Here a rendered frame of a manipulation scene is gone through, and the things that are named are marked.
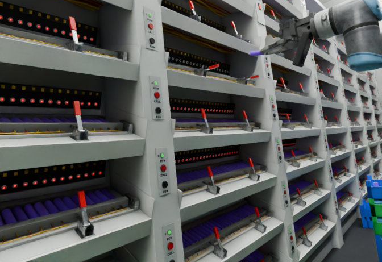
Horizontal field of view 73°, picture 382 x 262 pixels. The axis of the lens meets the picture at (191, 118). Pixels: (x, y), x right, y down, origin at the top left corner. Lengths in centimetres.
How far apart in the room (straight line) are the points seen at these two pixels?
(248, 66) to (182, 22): 51
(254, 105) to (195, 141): 53
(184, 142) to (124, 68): 27
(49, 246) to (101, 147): 21
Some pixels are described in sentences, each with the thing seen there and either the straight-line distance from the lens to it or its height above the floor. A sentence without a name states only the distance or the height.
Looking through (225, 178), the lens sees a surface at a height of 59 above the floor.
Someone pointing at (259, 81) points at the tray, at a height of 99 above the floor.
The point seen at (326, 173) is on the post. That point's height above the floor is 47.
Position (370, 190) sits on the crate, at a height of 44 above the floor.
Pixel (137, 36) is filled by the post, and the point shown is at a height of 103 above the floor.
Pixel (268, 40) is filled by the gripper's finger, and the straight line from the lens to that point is 104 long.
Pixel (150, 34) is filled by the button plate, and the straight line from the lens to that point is 77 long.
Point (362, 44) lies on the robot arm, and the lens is 90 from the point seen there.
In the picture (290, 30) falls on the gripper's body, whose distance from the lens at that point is 100.
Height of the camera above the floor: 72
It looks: 6 degrees up
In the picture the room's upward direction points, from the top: 6 degrees counter-clockwise
